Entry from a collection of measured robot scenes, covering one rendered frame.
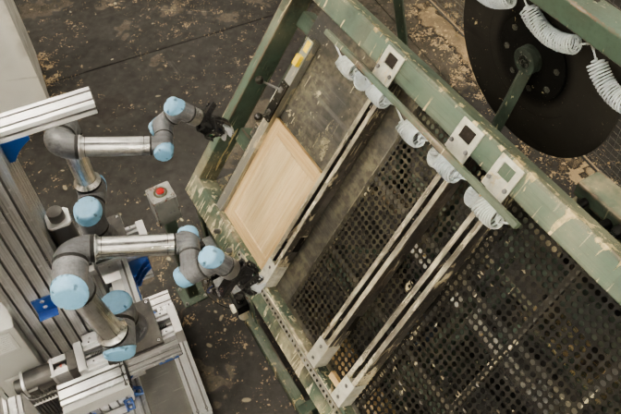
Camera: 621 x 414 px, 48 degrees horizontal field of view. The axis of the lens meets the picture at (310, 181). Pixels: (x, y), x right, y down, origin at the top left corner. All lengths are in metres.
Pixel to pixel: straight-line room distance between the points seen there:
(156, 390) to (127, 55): 2.99
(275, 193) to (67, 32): 3.54
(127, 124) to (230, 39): 1.17
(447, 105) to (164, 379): 2.12
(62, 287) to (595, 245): 1.60
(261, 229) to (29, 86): 2.49
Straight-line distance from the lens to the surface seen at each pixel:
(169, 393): 3.72
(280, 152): 3.09
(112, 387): 2.96
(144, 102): 5.39
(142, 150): 2.77
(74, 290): 2.35
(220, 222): 3.36
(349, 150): 2.71
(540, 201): 2.18
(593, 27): 2.36
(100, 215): 3.08
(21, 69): 5.09
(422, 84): 2.47
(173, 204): 3.49
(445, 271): 2.41
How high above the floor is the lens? 3.52
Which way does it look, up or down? 49 degrees down
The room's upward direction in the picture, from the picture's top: 4 degrees counter-clockwise
